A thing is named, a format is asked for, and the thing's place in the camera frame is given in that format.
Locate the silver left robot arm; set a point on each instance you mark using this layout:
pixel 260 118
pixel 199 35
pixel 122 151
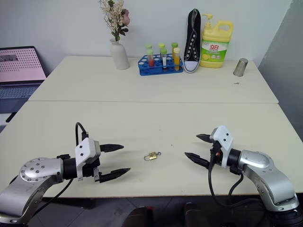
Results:
pixel 35 173

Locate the green-capped test tube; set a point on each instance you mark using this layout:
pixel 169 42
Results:
pixel 148 46
pixel 174 45
pixel 161 45

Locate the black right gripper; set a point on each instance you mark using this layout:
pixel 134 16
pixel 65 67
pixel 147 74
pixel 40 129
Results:
pixel 216 153

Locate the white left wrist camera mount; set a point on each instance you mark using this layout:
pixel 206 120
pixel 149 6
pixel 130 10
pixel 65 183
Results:
pixel 84 149

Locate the yellow-capped tube orange liquid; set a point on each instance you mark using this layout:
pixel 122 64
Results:
pixel 176 60

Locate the dried flower bouquet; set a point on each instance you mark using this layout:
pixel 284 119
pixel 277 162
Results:
pixel 114 16

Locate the dark rounded shape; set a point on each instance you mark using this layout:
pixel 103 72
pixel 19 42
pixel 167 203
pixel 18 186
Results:
pixel 139 217

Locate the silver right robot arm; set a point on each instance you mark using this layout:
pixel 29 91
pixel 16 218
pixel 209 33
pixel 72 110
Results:
pixel 267 175

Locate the grey laptop pink screen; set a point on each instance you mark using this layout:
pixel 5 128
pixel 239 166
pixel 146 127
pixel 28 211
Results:
pixel 19 68

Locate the small brass padlock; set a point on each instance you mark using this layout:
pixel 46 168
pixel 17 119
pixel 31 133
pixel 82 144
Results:
pixel 152 156

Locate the green-capped tube red liquid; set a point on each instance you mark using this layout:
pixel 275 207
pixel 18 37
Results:
pixel 150 60

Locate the black canvas sneaker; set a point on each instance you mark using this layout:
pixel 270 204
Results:
pixel 193 47

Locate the yellow detergent pump bottle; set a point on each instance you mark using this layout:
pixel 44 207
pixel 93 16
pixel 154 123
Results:
pixel 214 52

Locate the steel metal cup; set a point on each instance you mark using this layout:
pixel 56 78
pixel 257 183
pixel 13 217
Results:
pixel 240 67

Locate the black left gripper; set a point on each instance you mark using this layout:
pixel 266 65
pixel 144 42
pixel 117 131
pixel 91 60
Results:
pixel 91 169

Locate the blue test tube rack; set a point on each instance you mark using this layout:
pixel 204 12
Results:
pixel 156 71

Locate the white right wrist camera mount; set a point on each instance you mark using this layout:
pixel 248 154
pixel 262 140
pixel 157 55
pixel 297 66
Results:
pixel 225 140

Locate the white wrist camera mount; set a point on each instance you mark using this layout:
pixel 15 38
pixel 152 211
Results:
pixel 225 140
pixel 84 149

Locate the white ceramic vase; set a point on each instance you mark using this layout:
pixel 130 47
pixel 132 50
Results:
pixel 119 56

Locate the green-capped tube white liquid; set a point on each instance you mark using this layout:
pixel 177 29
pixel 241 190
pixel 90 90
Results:
pixel 164 61

